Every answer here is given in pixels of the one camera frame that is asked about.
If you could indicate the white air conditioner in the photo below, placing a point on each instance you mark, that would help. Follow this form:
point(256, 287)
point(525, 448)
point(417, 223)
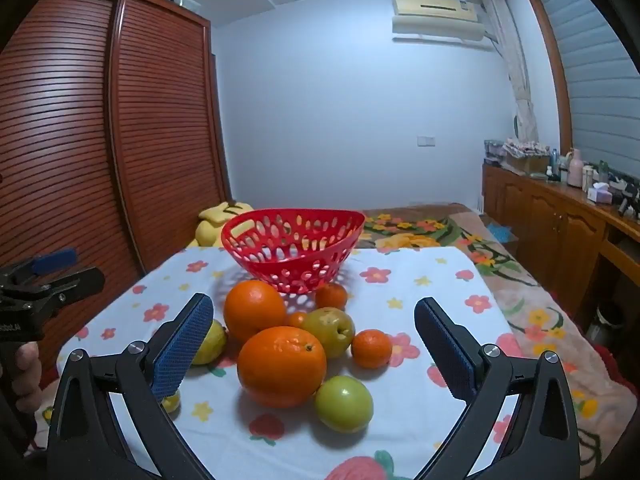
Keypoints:
point(435, 7)

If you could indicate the tiny orange kumquat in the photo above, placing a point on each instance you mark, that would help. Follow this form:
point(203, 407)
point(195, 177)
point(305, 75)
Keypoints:
point(296, 320)

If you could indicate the red plastic basket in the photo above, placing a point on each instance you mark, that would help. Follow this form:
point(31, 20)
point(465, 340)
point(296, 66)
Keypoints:
point(280, 264)

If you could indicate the clear storage box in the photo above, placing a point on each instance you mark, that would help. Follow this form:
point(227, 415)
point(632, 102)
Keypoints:
point(185, 4)

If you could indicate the clear plastic container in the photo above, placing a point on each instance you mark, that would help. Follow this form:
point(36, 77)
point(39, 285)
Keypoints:
point(493, 152)

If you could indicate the yellow plush toy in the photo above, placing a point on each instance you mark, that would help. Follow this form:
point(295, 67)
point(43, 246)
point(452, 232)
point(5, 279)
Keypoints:
point(210, 232)

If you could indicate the grey window blind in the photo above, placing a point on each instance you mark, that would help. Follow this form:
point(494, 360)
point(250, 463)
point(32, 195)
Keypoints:
point(595, 85)

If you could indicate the blue cloth item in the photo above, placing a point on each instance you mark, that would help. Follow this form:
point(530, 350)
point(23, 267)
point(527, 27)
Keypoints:
point(501, 233)

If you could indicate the wooden window frame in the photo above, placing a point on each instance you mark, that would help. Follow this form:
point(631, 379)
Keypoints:
point(550, 60)

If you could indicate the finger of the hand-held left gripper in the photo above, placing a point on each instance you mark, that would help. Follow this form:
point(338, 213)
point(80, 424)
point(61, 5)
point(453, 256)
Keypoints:
point(50, 260)
point(75, 285)

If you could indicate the person's left hand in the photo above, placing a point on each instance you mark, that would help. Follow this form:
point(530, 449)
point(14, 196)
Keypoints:
point(27, 375)

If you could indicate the lime-yellow round fruit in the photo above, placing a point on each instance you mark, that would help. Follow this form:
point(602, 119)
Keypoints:
point(212, 345)

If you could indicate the pink tissue box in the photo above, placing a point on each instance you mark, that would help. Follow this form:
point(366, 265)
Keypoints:
point(599, 194)

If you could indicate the cardboard box with packets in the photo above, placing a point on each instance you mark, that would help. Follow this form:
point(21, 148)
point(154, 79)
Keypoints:
point(525, 157)

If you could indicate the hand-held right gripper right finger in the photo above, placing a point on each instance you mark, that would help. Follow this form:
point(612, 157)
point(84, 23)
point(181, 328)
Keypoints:
point(450, 355)

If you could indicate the brown slatted wardrobe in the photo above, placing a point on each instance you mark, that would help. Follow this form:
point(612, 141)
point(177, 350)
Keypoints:
point(150, 135)

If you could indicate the grey trash bin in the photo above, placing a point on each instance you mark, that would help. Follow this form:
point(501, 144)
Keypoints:
point(605, 327)

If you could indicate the pink bottle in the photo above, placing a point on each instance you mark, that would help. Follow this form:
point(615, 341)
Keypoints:
point(575, 170)

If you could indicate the white floral cloth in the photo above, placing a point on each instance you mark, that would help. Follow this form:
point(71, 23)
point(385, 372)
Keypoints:
point(390, 425)

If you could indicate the large orange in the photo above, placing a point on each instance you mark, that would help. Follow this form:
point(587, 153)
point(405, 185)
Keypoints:
point(252, 310)
point(280, 367)

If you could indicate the black toy robot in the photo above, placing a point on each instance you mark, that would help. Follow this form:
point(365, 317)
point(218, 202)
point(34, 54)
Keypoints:
point(627, 200)

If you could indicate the yellow-green pear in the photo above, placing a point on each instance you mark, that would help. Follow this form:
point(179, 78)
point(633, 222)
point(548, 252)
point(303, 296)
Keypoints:
point(330, 332)

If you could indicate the green round fruit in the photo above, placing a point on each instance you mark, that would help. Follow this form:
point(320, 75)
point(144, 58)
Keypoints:
point(344, 404)

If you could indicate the white wall switch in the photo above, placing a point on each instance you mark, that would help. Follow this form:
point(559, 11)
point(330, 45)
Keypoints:
point(425, 141)

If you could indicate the wooden cabinet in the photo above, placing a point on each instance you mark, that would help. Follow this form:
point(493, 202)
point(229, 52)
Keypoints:
point(540, 220)

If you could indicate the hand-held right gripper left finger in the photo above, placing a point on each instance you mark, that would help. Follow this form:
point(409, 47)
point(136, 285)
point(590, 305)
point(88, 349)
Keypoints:
point(185, 345)

